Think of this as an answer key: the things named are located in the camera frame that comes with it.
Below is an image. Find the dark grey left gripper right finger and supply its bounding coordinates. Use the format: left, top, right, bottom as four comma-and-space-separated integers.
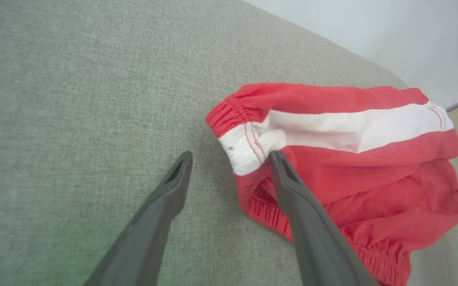
270, 150, 378, 286

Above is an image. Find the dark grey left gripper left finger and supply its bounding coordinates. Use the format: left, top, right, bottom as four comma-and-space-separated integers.
84, 151, 194, 286

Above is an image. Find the red and white jersey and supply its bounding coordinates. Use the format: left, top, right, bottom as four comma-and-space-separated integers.
205, 82, 458, 286

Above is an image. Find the grey fabric sofa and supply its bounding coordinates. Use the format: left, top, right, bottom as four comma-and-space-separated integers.
0, 0, 458, 286

